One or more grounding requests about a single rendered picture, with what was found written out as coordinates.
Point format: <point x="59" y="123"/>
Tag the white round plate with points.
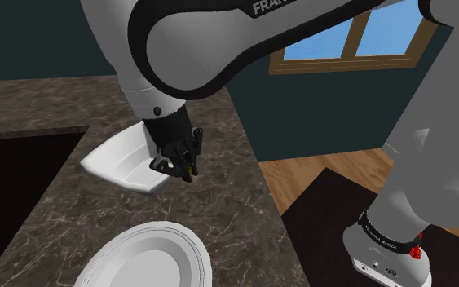
<point x="149" y="258"/>

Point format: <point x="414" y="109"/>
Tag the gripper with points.
<point x="169" y="133"/>

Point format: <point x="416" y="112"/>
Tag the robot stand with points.
<point x="324" y="238"/>

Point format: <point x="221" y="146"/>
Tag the wooden framed window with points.
<point x="320" y="45"/>

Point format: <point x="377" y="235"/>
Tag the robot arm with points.
<point x="197" y="47"/>

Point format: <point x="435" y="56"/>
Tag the white rectangular dish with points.
<point x="121" y="159"/>

